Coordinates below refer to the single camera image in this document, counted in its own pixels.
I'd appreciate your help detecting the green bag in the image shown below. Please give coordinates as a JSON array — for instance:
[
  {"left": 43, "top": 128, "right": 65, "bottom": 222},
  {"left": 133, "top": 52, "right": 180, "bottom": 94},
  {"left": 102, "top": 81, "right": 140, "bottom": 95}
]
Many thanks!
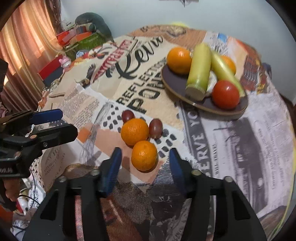
[{"left": 65, "top": 32, "right": 104, "bottom": 58}]

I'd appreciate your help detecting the dark red grape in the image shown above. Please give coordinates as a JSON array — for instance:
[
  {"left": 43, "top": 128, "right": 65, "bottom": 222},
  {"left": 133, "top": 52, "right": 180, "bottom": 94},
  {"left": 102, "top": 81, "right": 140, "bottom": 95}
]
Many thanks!
[
  {"left": 122, "top": 110, "right": 135, "bottom": 124},
  {"left": 149, "top": 118, "right": 163, "bottom": 139}
]

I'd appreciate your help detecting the pile of red boxes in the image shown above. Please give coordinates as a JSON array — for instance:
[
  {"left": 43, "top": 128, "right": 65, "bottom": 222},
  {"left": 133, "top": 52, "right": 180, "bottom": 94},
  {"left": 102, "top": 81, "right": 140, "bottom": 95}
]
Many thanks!
[{"left": 57, "top": 25, "right": 93, "bottom": 46}]

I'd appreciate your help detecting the large orange with sticker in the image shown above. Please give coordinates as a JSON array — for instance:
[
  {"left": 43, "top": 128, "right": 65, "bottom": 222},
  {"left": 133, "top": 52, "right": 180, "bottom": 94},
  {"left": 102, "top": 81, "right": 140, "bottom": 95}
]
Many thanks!
[{"left": 166, "top": 47, "right": 193, "bottom": 75}]

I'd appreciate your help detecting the grey plush toy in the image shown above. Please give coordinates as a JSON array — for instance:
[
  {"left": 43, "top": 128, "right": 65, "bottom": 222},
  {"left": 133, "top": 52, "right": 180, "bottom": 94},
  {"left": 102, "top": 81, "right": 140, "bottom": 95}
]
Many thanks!
[{"left": 75, "top": 13, "right": 114, "bottom": 43}]

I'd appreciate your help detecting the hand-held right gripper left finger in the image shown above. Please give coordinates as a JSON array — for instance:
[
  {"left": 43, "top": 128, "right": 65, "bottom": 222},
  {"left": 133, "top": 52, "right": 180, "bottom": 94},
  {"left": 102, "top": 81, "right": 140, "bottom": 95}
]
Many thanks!
[{"left": 22, "top": 147, "right": 122, "bottom": 241}]

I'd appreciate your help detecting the white garlic bulb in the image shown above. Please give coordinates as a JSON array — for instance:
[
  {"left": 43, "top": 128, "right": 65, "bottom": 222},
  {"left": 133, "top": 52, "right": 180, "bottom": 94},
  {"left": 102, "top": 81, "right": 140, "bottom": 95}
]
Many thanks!
[{"left": 206, "top": 71, "right": 219, "bottom": 95}]

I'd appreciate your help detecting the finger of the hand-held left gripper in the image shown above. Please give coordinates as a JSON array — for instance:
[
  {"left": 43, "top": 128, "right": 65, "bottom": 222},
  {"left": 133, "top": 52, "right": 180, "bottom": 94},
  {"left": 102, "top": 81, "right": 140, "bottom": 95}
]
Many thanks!
[
  {"left": 3, "top": 123, "right": 78, "bottom": 151},
  {"left": 0, "top": 109, "right": 63, "bottom": 127}
]

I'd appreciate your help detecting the yellow corn cob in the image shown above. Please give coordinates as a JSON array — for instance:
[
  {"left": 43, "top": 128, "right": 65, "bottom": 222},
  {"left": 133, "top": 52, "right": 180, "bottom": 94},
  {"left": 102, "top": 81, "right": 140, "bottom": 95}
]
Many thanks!
[
  {"left": 210, "top": 51, "right": 246, "bottom": 98},
  {"left": 186, "top": 43, "right": 212, "bottom": 101}
]

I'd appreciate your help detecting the pink toy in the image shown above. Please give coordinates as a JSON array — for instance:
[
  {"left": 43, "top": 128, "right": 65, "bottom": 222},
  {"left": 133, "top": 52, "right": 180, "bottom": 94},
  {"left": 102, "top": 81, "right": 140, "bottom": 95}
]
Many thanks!
[{"left": 59, "top": 57, "right": 71, "bottom": 69}]

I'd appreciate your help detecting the small orange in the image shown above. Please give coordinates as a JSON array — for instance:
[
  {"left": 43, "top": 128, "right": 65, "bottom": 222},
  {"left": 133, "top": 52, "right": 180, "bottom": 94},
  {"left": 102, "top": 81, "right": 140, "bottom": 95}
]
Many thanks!
[
  {"left": 121, "top": 118, "right": 149, "bottom": 146},
  {"left": 131, "top": 140, "right": 158, "bottom": 171}
]

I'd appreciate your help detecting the red and blue box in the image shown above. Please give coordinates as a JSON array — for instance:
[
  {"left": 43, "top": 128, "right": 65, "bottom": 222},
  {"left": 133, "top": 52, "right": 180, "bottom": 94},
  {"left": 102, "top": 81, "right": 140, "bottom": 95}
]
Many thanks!
[{"left": 38, "top": 55, "right": 65, "bottom": 85}]

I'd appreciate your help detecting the orange curtain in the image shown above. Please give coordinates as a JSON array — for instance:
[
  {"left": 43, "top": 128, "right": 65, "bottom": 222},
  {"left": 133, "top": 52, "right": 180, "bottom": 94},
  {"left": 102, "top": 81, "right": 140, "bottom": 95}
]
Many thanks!
[{"left": 0, "top": 2, "right": 63, "bottom": 107}]

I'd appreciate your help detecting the brown patterned curtain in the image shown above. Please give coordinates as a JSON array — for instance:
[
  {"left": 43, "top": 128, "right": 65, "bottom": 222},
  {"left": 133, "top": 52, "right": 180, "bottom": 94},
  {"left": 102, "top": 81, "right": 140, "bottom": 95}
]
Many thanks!
[{"left": 49, "top": 0, "right": 62, "bottom": 35}]

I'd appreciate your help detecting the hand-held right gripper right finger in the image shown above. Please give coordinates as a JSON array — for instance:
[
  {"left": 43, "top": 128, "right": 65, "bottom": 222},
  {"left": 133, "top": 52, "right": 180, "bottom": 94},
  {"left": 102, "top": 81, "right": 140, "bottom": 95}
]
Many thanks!
[{"left": 169, "top": 148, "right": 266, "bottom": 241}]

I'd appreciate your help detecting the dark grey plate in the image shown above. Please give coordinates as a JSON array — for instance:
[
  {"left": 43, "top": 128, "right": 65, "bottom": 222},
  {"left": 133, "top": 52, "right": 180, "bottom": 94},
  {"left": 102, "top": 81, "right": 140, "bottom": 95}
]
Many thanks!
[{"left": 161, "top": 64, "right": 248, "bottom": 120}]

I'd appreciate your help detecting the red tomato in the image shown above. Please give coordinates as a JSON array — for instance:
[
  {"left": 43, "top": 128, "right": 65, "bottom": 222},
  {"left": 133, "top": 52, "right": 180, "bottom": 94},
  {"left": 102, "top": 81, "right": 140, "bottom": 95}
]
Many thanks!
[{"left": 212, "top": 80, "right": 240, "bottom": 110}]

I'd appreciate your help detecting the black cable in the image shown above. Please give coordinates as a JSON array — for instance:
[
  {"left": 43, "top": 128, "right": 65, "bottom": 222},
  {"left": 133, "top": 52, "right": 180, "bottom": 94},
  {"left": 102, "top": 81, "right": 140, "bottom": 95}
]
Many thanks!
[{"left": 159, "top": 0, "right": 199, "bottom": 7}]

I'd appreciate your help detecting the printed tablecloth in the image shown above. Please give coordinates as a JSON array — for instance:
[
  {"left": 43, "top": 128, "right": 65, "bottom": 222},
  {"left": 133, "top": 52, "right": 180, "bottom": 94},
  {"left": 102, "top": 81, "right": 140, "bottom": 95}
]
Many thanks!
[{"left": 30, "top": 24, "right": 296, "bottom": 241}]

